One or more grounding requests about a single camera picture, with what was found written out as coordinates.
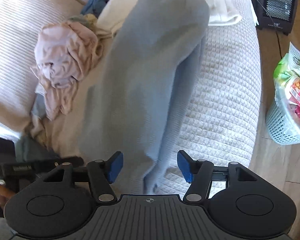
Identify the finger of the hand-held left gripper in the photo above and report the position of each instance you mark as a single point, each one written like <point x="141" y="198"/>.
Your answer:
<point x="52" y="162"/>

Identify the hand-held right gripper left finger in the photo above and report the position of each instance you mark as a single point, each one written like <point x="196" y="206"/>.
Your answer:
<point x="116" y="166"/>

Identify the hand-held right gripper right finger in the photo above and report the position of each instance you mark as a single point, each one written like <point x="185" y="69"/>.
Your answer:
<point x="185" y="166"/>

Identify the grey-blue pants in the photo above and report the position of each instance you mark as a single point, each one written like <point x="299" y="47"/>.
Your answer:
<point x="145" y="80"/>

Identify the pale pink pants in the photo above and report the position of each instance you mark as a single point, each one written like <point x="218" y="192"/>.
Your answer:
<point x="65" y="50"/>

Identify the cream sweatshirt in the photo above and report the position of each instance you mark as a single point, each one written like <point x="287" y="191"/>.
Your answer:
<point x="222" y="7"/>

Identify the person's left hand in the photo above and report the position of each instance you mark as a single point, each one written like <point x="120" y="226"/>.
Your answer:
<point x="3" y="195"/>

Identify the pale blue trash basket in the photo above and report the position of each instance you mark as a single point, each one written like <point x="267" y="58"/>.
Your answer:
<point x="277" y="127"/>

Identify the green snack packet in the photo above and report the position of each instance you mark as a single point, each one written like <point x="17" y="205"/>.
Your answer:
<point x="282" y="67"/>

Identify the printed cream garment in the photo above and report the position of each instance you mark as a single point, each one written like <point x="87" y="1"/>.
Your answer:
<point x="88" y="20"/>

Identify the dark blue garment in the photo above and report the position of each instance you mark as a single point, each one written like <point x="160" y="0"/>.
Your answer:
<point x="95" y="5"/>

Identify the dark electric heater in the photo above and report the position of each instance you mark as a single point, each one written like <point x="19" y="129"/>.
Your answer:
<point x="277" y="2"/>

